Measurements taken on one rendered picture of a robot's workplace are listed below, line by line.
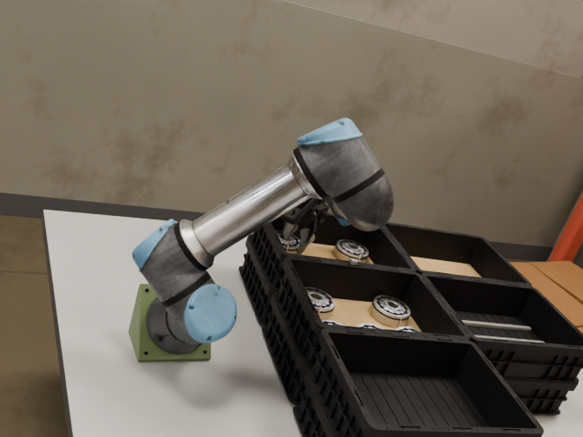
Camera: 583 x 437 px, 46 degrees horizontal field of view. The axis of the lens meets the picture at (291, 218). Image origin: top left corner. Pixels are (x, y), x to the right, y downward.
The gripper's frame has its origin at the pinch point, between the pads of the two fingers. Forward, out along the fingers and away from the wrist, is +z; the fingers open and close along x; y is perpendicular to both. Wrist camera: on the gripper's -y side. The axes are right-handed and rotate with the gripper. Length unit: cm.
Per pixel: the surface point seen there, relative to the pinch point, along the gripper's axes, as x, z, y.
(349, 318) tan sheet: -28.6, 2.1, -12.6
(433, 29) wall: 67, -50, 203
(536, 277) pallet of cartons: -40, 42, 186
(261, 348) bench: -14.9, 15.1, -26.5
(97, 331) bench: 12, 15, -57
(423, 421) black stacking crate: -59, 2, -32
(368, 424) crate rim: -55, -8, -56
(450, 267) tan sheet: -32, 2, 48
